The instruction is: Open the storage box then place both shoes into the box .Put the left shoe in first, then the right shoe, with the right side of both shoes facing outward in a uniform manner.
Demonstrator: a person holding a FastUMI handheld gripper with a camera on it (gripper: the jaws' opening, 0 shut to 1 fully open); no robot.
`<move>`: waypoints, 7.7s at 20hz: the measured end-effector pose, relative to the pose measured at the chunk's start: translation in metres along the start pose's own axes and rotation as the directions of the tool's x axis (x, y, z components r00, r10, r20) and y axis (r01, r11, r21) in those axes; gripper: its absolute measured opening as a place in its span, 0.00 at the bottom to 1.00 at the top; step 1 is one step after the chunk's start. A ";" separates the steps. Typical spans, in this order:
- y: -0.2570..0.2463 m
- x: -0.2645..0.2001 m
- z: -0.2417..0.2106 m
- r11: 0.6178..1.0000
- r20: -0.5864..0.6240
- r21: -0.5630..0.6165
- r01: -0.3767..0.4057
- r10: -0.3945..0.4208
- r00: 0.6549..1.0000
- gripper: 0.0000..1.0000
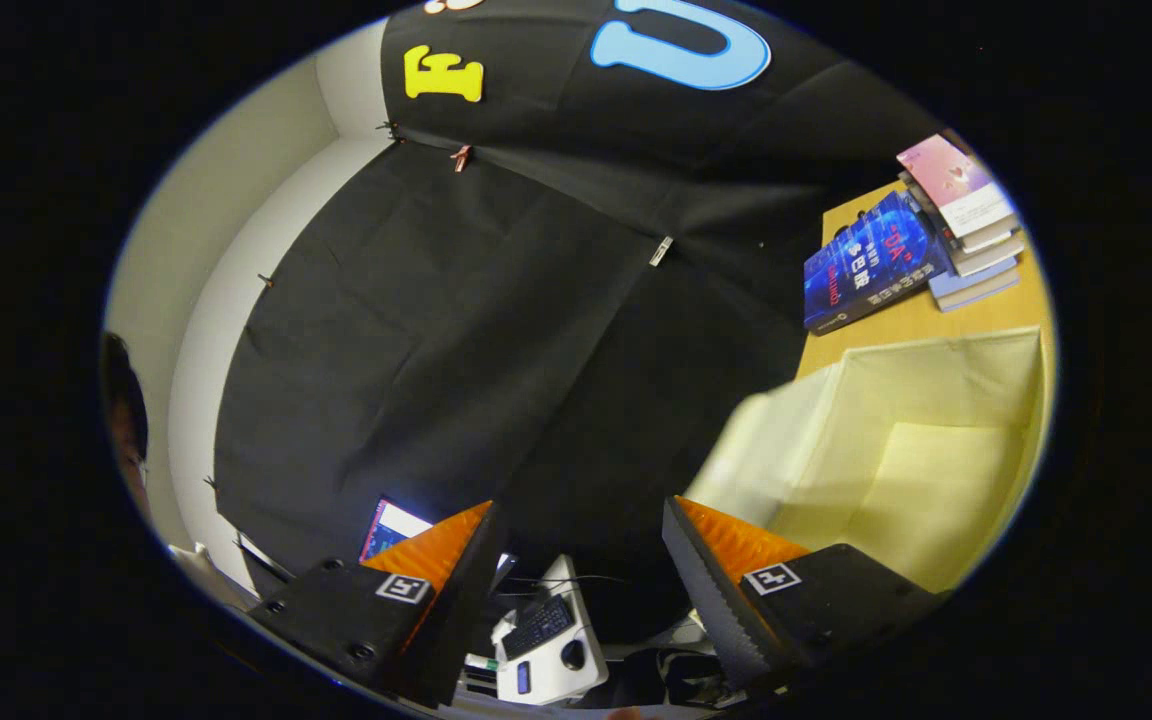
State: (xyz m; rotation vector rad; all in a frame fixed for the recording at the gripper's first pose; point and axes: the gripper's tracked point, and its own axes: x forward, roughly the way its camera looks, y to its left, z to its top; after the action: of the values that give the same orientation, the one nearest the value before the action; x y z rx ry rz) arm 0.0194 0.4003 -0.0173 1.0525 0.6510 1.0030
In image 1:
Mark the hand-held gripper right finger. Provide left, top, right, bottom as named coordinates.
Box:
left=661, top=494, right=949, bottom=693

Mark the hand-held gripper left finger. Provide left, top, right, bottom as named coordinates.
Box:
left=248, top=500, right=509, bottom=709

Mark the cream fabric storage box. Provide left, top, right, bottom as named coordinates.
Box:
left=686, top=325, right=1049, bottom=596

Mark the black keyboard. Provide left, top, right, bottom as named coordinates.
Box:
left=501, top=596, right=577, bottom=661

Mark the computer monitor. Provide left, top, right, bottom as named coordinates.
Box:
left=359, top=498, right=434, bottom=563

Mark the white desk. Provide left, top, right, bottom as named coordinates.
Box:
left=491, top=555, right=609, bottom=707

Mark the person's head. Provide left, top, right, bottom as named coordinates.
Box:
left=101, top=333, right=153, bottom=521

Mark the pale blue cover book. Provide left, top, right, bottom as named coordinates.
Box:
left=928, top=258, right=1022, bottom=314

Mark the thin grey book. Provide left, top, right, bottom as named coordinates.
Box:
left=901, top=175, right=1023, bottom=258
left=921, top=235, right=1025, bottom=279

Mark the pink cover book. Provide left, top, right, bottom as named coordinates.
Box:
left=896, top=133, right=1019, bottom=241

